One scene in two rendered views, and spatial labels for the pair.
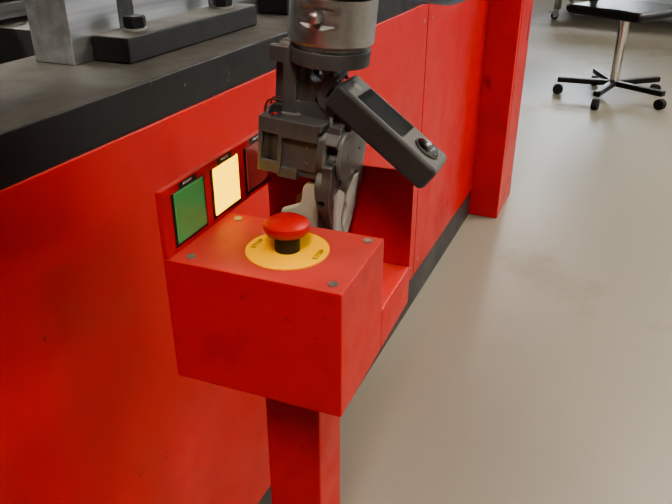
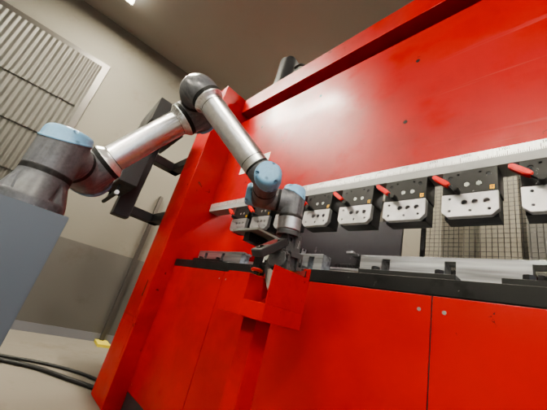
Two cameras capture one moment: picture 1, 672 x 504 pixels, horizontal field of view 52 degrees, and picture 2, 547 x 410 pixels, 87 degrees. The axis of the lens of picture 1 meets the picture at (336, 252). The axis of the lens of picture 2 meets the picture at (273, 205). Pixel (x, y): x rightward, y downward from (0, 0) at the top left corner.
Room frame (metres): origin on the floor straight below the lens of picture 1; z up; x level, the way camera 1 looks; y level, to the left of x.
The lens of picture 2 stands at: (0.96, -0.80, 0.68)
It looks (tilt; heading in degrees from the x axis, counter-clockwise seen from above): 21 degrees up; 117
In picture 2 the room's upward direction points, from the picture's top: 15 degrees clockwise
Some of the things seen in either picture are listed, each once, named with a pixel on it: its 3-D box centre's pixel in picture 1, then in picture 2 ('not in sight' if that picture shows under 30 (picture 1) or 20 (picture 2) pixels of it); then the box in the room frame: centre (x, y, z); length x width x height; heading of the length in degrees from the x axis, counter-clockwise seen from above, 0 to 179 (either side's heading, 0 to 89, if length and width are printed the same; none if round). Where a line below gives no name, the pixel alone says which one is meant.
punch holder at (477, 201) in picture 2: not in sight; (472, 197); (1.14, 0.19, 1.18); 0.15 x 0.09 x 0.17; 157
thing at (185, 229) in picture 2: not in sight; (218, 237); (-0.40, 1.04, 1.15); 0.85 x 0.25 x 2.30; 67
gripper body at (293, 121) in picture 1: (318, 111); (286, 250); (0.62, 0.02, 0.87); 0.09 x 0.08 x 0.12; 68
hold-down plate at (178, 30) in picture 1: (184, 29); (404, 277); (0.96, 0.20, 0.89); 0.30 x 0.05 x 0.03; 157
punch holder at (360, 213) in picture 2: not in sight; (360, 208); (0.77, 0.34, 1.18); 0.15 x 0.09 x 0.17; 157
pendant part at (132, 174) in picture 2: not in sight; (129, 167); (-0.91, 0.45, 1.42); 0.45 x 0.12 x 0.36; 154
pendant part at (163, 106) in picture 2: not in sight; (145, 162); (-0.92, 0.54, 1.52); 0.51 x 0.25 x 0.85; 154
